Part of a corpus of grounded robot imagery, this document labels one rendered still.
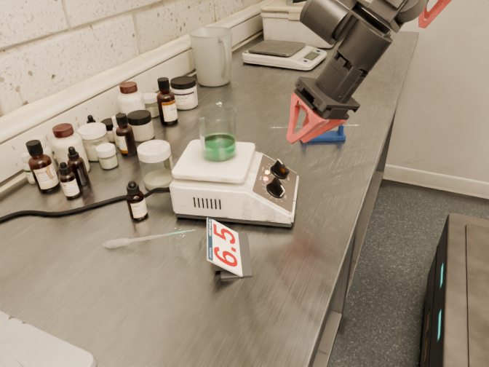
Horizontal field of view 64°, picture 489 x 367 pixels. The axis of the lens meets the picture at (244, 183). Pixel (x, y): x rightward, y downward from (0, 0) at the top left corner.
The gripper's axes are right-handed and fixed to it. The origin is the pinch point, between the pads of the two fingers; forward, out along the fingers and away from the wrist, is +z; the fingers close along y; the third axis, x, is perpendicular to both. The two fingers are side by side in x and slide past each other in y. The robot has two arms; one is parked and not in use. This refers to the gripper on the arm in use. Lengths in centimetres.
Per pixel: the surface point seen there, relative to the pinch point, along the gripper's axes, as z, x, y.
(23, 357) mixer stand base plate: 23.3, 9.4, 40.7
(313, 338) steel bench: 8.1, 25.9, 16.1
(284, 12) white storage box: 5, -73, -70
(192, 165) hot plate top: 10.7, -5.7, 13.2
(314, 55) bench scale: 7, -47, -64
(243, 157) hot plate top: 6.8, -2.9, 6.2
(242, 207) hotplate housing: 10.6, 4.2, 9.3
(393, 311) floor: 58, 31, -77
